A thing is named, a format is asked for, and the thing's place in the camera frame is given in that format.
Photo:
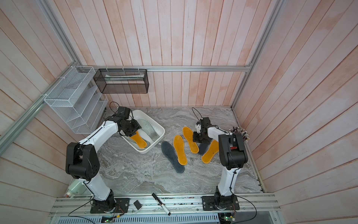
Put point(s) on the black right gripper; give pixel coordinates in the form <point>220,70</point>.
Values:
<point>195,138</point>

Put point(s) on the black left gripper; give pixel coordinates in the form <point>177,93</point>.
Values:
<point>136,126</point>

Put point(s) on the yellow insole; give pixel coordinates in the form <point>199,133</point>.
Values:
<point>141,143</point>
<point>211,152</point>
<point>179,148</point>
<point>188,134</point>

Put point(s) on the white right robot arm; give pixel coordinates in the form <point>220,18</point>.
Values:
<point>230,145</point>

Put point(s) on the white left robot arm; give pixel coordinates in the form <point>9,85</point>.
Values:
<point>82,161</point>

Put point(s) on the white plastic storage box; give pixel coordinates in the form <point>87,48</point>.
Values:
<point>138,114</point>

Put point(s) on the small black box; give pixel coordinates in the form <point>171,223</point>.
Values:
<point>138,205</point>

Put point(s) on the dark grey insole right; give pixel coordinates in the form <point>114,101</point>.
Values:
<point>203,148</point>

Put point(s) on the dark grey insole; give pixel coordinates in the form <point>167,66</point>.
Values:
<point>203,148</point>
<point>169,152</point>

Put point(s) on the dark grey insole centre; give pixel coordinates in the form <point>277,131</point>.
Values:
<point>169,152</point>

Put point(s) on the black mesh basket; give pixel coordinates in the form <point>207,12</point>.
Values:
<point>122,81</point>

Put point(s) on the black marker pen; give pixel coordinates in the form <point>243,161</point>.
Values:
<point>161,204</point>

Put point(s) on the white wire mesh shelf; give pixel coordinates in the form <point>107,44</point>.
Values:
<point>76,102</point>

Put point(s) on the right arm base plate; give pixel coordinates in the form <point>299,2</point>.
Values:
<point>217,203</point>

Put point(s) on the aluminium rail back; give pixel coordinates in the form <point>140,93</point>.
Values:
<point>178,68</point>

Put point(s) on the aluminium rail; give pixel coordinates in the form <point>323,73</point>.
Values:
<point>12,133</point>
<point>178,68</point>

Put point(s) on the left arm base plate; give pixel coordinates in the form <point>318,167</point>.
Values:
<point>110,206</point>

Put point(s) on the aluminium rail left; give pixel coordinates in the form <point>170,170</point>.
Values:
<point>12,133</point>

